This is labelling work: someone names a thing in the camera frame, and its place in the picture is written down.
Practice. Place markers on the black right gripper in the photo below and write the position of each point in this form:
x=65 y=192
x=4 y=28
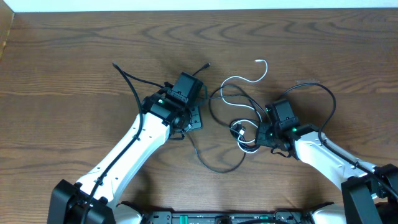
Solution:
x=260 y=138

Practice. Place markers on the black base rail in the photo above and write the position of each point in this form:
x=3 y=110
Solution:
x=217 y=217

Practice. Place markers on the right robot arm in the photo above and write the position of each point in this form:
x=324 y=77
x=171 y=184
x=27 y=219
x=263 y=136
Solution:
x=369 y=191

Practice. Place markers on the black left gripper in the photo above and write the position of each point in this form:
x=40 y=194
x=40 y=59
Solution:
x=196 y=119

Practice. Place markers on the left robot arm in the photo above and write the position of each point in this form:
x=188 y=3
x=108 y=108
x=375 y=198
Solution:
x=94 y=198

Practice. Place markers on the brown cardboard panel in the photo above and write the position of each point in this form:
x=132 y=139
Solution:
x=6 y=20

